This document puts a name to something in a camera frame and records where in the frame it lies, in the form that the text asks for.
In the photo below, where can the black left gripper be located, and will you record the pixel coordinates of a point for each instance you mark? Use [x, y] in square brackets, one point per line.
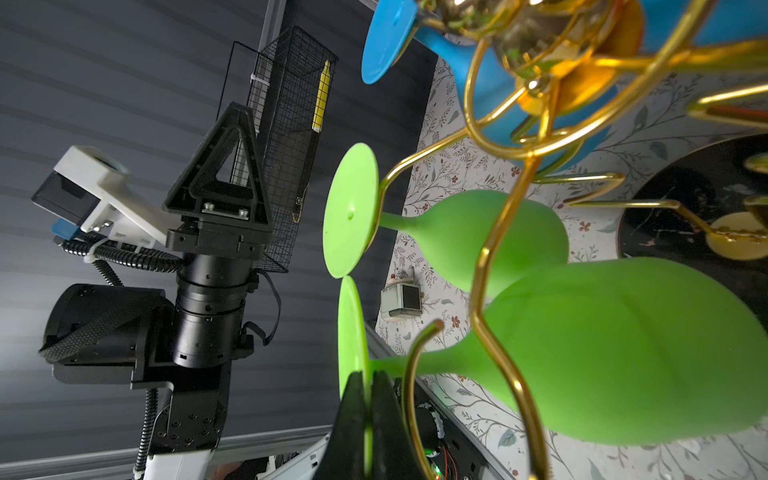
[225, 228]

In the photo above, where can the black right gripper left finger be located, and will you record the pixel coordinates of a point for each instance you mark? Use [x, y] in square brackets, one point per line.
[344, 456]

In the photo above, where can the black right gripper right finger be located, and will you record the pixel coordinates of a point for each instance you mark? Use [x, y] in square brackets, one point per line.
[393, 455]

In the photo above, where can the green wine glass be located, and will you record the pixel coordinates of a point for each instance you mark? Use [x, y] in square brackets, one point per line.
[450, 234]
[634, 351]

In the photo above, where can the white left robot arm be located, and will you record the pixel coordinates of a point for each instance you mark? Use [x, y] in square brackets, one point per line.
[169, 318]

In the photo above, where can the left blue wine glass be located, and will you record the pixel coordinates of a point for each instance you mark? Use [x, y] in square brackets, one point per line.
[389, 29]

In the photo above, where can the blue wine glass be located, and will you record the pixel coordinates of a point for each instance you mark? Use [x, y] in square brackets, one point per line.
[389, 29]
[730, 22]

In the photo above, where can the gold wine glass rack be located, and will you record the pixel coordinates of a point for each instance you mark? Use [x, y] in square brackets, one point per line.
[563, 55]

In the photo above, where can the back blue wine glass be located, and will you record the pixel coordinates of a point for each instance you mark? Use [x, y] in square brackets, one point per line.
[730, 22]

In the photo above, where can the yellow marker pen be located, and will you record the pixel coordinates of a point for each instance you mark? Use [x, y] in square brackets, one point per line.
[322, 97]

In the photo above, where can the floral table mat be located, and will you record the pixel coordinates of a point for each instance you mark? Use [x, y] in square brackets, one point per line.
[640, 144]

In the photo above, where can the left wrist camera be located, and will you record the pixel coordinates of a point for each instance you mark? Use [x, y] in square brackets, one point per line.
[90, 191]

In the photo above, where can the black wire basket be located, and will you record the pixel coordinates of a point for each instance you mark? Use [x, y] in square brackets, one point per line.
[279, 83]

